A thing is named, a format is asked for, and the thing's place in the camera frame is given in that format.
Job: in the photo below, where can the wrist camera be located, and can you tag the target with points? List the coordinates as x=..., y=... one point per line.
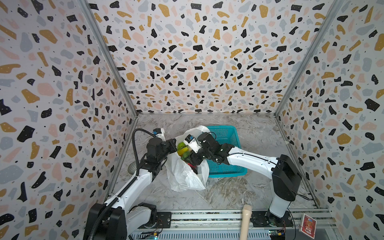
x=192, y=143
x=159, y=133

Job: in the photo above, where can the metal corner post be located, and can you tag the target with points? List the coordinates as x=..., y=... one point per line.
x=331, y=14
x=84, y=5

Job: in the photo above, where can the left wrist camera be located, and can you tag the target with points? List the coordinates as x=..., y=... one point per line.
x=159, y=133

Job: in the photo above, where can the green avocado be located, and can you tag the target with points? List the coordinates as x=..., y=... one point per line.
x=186, y=155

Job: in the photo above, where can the yellow banana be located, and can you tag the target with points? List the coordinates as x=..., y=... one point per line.
x=182, y=151

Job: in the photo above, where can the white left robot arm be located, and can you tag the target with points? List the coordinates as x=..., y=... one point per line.
x=118, y=217

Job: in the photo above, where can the red label card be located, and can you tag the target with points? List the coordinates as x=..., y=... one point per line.
x=308, y=226

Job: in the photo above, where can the grey round cup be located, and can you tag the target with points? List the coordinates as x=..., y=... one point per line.
x=132, y=168

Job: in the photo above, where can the metal corner post left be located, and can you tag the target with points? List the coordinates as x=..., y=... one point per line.
x=84, y=5

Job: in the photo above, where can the white plastic bag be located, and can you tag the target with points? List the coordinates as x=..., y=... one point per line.
x=181, y=176

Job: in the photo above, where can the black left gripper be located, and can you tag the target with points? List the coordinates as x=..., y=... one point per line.
x=171, y=145

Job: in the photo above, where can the green custard apple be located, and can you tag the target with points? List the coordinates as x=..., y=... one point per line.
x=182, y=147

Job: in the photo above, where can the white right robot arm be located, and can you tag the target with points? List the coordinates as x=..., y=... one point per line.
x=282, y=171

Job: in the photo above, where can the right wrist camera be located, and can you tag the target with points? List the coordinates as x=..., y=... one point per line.
x=192, y=143

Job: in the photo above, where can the metal corner post right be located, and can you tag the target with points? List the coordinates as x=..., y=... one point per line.
x=331, y=14

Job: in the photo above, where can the beige wooden handle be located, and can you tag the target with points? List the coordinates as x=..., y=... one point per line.
x=246, y=216

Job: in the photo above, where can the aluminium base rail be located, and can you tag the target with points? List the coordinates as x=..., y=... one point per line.
x=226, y=225

